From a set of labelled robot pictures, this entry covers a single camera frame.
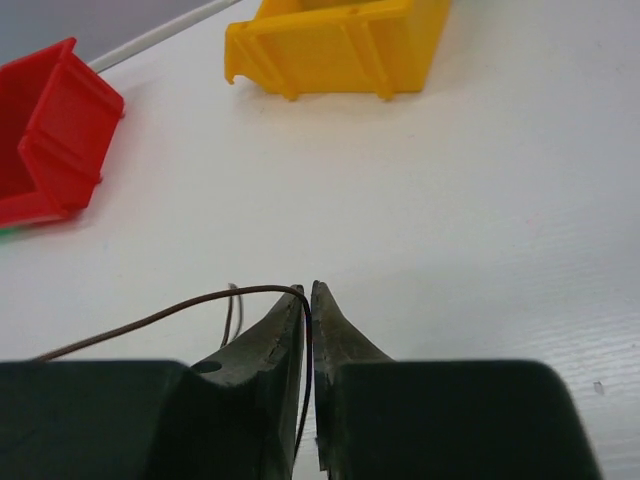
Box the yellow plastic bin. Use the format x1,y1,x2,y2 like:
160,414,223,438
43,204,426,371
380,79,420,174
224,0,451,100

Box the brown wire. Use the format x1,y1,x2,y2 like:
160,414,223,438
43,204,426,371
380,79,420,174
29,283,314,451

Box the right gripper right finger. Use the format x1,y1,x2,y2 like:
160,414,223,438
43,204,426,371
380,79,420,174
311,282,602,479

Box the red plastic bin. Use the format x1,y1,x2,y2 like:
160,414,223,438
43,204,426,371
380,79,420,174
1,38,125,228

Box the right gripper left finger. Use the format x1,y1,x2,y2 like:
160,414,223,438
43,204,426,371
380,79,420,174
1,285,305,479

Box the left green plastic bin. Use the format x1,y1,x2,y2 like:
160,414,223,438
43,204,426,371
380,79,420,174
0,227,20,243

